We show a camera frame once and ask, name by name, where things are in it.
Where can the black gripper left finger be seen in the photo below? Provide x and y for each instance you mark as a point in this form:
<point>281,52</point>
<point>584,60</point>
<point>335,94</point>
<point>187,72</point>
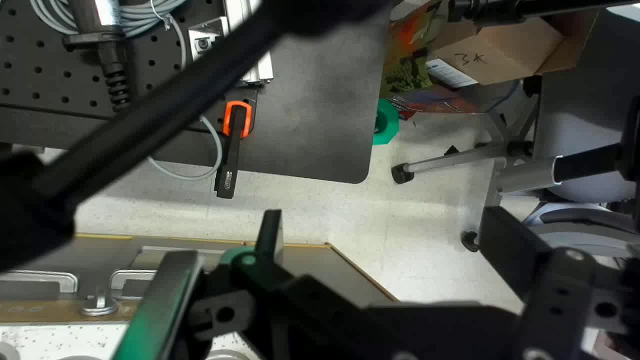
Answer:
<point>32,213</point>

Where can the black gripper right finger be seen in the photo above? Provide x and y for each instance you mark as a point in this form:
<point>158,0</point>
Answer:
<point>633,140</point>

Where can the grey toy kitchen play set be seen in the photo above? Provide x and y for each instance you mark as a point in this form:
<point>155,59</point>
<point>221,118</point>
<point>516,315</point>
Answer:
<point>87,252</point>

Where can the silver toy front knob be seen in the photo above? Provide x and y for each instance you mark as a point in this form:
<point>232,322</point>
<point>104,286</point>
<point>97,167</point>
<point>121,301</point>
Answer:
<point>100,304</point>

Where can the green black bar clamp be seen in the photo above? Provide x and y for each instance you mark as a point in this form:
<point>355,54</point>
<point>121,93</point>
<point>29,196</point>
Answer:
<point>161,301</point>

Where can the open brown cardboard box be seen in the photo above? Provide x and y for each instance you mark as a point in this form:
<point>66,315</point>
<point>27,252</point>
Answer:
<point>493,51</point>

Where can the white outlet box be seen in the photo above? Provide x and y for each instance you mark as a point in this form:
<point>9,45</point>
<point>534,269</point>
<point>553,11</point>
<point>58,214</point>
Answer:
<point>203,40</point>

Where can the black perforated breadboard table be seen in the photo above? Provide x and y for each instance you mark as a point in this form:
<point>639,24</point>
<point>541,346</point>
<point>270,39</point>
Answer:
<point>313,100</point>

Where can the black metal bracket mount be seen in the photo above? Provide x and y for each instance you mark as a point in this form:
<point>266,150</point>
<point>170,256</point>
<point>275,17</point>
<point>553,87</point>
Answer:
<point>521,266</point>

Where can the grey camera tripod stand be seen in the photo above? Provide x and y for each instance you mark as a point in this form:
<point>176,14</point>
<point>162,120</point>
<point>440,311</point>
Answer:
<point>452,159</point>

